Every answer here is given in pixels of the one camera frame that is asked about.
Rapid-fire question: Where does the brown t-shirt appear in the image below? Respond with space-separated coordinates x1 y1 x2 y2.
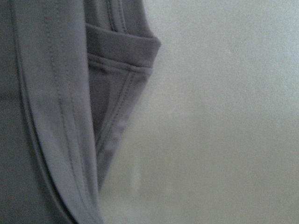
0 0 160 224

